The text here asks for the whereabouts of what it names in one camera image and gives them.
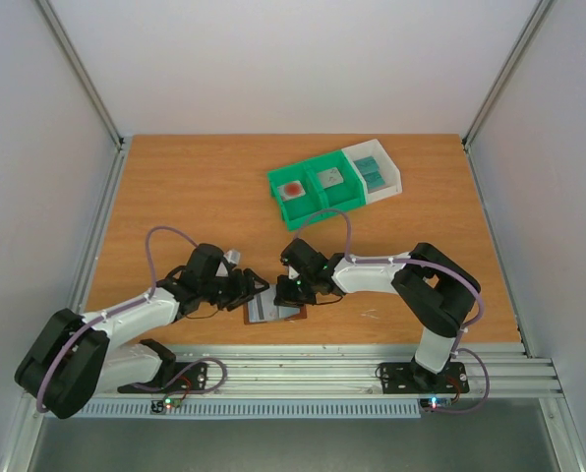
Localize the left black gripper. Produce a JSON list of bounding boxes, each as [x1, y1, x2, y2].
[[202, 268, 270, 311]]

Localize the brown leather card holder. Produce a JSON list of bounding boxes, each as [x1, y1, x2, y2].
[[243, 285, 307, 325]]

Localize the white card with red print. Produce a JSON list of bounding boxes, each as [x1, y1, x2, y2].
[[247, 291, 280, 324]]

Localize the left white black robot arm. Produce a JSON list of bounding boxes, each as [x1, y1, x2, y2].
[[14, 243, 269, 419]]

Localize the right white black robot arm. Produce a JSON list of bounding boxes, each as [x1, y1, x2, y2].
[[274, 238, 485, 393]]

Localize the grey card with red dot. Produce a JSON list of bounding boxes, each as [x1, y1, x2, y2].
[[277, 180, 306, 202]]

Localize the teal card in white bin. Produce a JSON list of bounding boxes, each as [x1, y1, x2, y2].
[[363, 172, 385, 193]]

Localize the green left bin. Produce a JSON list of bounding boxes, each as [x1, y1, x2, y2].
[[266, 163, 327, 230]]

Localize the green bin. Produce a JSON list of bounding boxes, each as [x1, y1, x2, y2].
[[304, 150, 366, 211], [266, 163, 327, 230]]

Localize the green middle bin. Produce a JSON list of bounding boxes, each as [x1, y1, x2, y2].
[[304, 150, 366, 211]]

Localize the left circuit board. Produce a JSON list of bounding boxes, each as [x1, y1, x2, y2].
[[149, 398, 183, 414]]

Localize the circuit board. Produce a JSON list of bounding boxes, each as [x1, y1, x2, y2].
[[149, 398, 183, 414], [419, 396, 457, 411]]

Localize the right circuit board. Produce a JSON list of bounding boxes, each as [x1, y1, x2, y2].
[[419, 396, 457, 411]]

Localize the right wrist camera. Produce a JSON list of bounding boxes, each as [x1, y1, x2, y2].
[[281, 257, 300, 280]]

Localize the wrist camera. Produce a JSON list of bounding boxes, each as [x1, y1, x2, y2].
[[281, 257, 300, 280], [224, 249, 241, 270]]

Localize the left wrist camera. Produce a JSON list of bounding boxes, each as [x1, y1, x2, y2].
[[224, 249, 241, 270]]

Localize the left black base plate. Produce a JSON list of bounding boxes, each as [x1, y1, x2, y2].
[[117, 362, 208, 394]]

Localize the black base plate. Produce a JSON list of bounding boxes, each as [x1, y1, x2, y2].
[[375, 361, 470, 394], [117, 362, 208, 394]]

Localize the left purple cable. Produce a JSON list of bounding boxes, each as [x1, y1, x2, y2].
[[35, 225, 201, 413]]

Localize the grey slotted cable duct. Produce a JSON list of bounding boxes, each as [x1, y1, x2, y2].
[[75, 398, 421, 420]]

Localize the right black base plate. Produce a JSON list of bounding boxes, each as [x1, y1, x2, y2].
[[375, 361, 470, 394]]

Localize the aluminium front rail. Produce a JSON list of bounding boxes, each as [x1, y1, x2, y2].
[[22, 343, 564, 399]]

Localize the left aluminium frame post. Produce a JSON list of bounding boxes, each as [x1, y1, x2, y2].
[[33, 0, 124, 149]]

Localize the aluminium frame post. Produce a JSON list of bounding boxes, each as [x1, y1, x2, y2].
[[33, 0, 124, 149], [461, 0, 556, 153]]

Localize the right aluminium frame post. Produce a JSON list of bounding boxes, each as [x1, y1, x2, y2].
[[461, 0, 556, 153]]

